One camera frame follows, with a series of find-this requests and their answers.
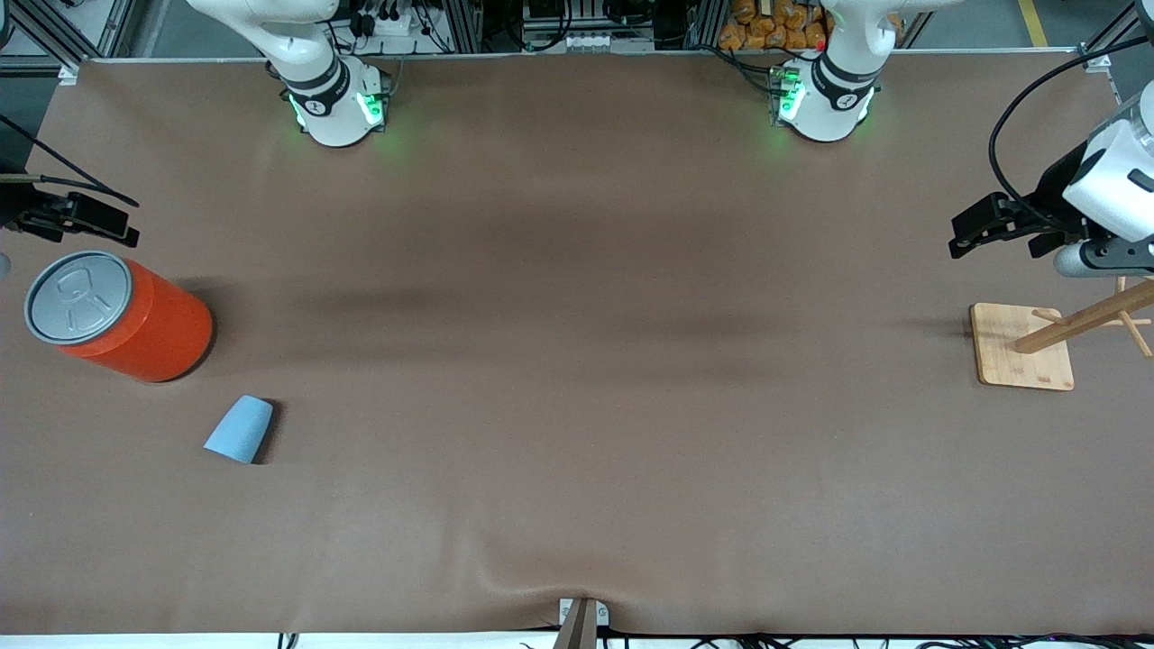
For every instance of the white terminal block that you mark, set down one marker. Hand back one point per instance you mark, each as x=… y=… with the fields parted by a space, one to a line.
x=586 y=41

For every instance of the light blue plastic cup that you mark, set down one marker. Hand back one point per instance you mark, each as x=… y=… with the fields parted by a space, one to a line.
x=242 y=431

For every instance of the brown table mat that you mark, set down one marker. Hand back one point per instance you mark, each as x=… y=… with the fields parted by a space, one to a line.
x=577 y=406

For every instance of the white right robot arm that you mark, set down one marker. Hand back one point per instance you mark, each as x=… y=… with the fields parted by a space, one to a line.
x=325 y=108

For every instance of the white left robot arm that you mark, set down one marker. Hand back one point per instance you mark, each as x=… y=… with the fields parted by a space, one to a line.
x=829 y=99

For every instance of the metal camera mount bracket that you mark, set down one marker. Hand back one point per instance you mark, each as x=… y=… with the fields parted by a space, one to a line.
x=581 y=622

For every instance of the orange snack bag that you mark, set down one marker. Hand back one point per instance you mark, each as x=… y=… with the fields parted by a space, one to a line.
x=766 y=27

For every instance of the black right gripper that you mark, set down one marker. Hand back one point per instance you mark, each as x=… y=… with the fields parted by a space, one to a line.
x=20 y=209

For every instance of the aluminium frame profile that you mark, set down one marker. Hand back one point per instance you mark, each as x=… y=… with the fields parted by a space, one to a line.
x=1113 y=41
x=54 y=31

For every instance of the orange can with grey lid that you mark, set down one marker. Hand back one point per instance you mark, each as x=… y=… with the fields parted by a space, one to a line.
x=126 y=315

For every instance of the wooden cup stand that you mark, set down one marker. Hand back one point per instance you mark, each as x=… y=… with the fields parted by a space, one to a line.
x=1023 y=347

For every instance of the white power strip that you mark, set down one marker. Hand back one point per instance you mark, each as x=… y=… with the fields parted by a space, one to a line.
x=389 y=20

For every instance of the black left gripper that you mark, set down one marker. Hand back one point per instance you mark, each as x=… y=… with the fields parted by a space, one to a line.
x=1051 y=194

